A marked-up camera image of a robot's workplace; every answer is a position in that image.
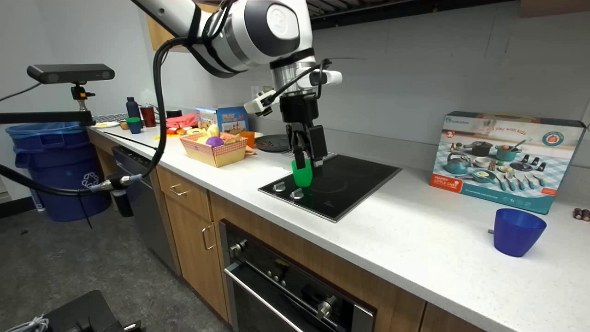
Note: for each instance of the purple toy ball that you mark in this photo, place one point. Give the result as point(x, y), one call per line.
point(214, 142)

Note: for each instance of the red toy piece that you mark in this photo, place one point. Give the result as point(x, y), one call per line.
point(181, 121)

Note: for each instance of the small blue green cup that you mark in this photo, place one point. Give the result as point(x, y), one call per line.
point(135, 125)

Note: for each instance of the stainless dishwasher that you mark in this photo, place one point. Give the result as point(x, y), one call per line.
point(144, 208)

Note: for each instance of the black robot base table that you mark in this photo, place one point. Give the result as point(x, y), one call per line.
point(85, 313)

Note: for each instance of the small dark container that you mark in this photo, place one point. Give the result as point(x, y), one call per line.
point(122, 202)

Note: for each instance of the blue cardboard box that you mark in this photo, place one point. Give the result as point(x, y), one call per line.
point(231, 118)

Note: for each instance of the dark red cup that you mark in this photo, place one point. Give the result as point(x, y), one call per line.
point(148, 116)

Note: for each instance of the wooden tray with items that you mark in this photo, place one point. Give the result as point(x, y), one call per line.
point(214, 153)

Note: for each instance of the narrow wooden cabinet door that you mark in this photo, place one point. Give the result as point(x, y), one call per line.
point(448, 320)

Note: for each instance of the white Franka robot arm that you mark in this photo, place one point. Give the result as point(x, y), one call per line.
point(264, 29)

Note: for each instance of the toy cookware set box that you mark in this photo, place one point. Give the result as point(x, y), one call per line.
point(504, 162)

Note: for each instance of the blue plastic cup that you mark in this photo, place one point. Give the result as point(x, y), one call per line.
point(517, 232)

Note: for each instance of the black built-in oven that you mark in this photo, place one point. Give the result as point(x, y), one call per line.
point(277, 287)

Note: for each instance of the black glass cooktop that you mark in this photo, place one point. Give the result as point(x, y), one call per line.
point(351, 180)

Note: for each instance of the green plastic cup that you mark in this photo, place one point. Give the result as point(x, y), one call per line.
point(303, 177)

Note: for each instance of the blue recycling bin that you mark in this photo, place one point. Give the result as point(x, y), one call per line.
point(56, 153)

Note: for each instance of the silver cooktop knob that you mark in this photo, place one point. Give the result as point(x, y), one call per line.
point(297, 193)
point(279, 186)

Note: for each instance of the black range hood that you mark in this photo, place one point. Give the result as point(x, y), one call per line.
point(399, 9)

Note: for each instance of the wooden upper cabinet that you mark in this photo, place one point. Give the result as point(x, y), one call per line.
point(161, 35)

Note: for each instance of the orange toy cup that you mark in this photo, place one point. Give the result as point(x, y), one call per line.
point(247, 138)

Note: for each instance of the silver oven knob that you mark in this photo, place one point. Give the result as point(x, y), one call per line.
point(327, 306)
point(236, 247)

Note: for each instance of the black stereo camera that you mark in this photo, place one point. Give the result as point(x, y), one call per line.
point(85, 71)

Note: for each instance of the black camera boom stand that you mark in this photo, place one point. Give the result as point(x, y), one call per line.
point(80, 101)

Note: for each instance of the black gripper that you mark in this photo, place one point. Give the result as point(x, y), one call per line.
point(299, 107)

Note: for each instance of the small dark metal object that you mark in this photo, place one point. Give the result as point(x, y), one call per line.
point(581, 214)

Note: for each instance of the pale yellow plate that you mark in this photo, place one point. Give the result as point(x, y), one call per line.
point(106, 123)

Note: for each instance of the wooden drawer front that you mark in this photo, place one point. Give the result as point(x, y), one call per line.
point(185, 191)

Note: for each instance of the dark blue bottle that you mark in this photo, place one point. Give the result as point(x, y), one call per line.
point(133, 107)

